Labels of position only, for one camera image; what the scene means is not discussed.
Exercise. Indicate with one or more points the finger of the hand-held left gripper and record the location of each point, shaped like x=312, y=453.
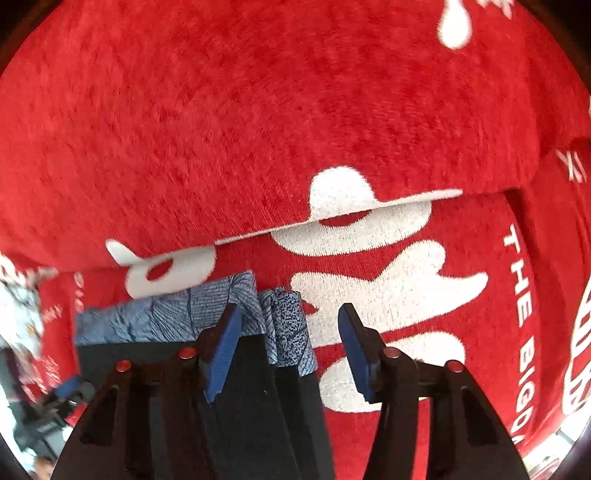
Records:
x=71, y=386

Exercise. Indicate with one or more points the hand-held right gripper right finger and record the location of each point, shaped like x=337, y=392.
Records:
x=355, y=350

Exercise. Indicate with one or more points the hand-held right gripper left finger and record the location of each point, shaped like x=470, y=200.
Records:
x=224, y=355

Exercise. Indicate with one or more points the black pants with blue waistband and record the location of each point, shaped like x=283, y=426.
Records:
x=291, y=415

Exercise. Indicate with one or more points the white patterned cloth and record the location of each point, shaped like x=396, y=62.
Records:
x=18, y=309

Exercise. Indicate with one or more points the red printed blanket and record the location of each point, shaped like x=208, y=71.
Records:
x=231, y=115

